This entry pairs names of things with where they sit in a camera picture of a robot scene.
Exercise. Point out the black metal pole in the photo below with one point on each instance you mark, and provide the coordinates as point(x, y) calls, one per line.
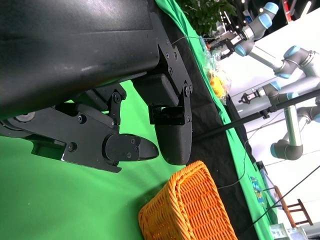
point(255, 116)

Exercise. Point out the clear bag of yellow toys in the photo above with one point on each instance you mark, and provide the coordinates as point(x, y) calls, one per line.
point(216, 80)

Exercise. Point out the green cloth strip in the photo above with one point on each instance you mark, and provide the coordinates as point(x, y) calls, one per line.
point(237, 157)

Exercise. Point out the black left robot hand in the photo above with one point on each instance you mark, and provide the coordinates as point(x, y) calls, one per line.
point(62, 50)

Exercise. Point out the brown wooden chair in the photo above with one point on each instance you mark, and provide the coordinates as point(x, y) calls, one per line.
point(298, 212)

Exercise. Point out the orange wicker basket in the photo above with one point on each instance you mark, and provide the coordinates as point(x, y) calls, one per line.
point(190, 210)

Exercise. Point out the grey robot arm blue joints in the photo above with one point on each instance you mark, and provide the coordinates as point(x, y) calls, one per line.
point(265, 56)
point(292, 130)

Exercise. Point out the black backdrop cloth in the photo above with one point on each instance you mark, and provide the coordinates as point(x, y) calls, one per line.
point(200, 100)

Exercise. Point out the green leafy plant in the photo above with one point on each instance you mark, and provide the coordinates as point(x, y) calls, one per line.
point(205, 15)

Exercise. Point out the green tablecloth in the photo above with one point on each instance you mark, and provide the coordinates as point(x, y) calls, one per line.
point(62, 200)

